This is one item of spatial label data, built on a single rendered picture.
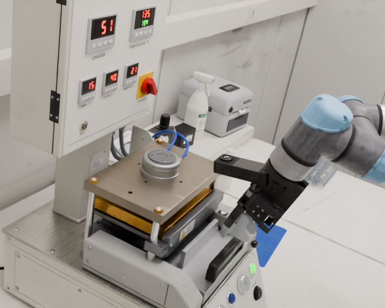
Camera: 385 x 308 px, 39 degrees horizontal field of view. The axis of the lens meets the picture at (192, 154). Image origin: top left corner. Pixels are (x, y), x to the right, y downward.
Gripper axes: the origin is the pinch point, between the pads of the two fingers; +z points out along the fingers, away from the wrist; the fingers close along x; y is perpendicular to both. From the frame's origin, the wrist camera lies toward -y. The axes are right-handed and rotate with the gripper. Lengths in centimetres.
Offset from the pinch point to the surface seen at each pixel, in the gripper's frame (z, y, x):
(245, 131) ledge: 35, -24, 106
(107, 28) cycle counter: -22.8, -38.8, -6.4
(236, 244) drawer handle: 2.4, 3.9, 2.1
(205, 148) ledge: 37, -28, 78
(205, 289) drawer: 6.1, 5.0, -10.2
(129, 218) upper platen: 5.2, -15.3, -10.2
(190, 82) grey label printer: 28, -51, 94
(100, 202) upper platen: 7.2, -22.1, -10.2
